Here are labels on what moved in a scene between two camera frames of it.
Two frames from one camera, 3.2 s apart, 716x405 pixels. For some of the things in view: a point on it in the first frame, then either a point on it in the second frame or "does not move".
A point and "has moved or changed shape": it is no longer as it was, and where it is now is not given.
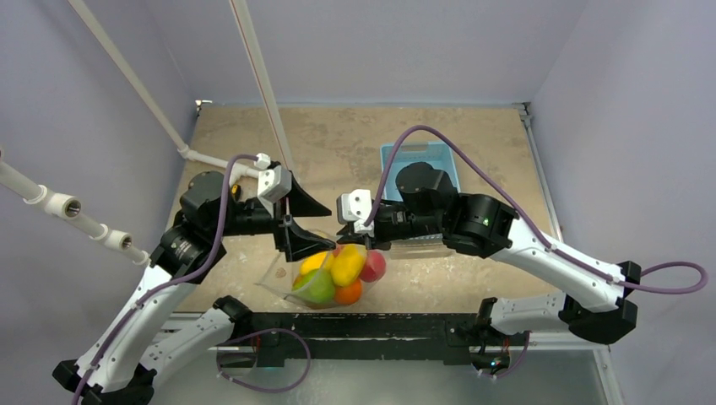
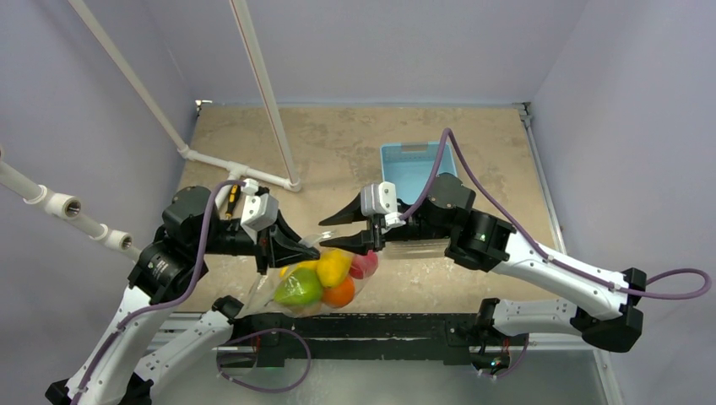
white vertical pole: (263, 84) does not move
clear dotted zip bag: (324, 278) has moved or changed shape
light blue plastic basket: (438, 155) does not move
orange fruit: (349, 294) has moved or changed shape
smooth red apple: (374, 266) has moved or changed shape
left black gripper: (298, 241) -> (280, 245)
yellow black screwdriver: (236, 191) does not move
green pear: (317, 287) has moved or changed shape
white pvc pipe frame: (69, 206) does not move
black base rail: (278, 336) does not move
